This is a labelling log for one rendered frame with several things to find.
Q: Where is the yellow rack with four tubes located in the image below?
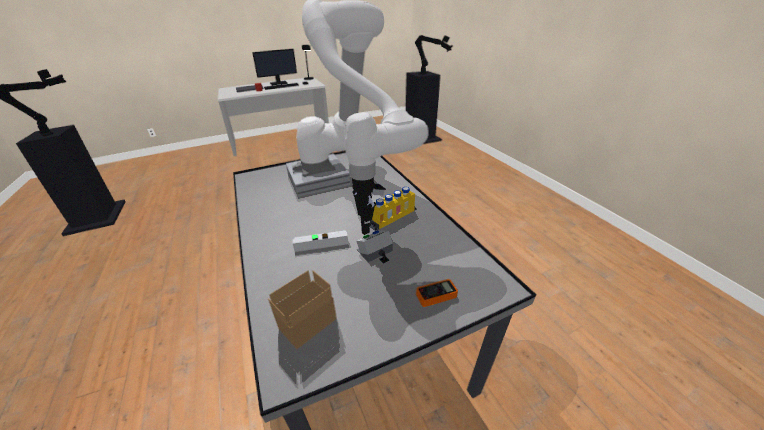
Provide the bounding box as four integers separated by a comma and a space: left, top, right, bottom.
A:
372, 190, 415, 229

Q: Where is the brown cardboard box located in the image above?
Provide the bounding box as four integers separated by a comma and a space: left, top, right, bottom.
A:
268, 270, 337, 349

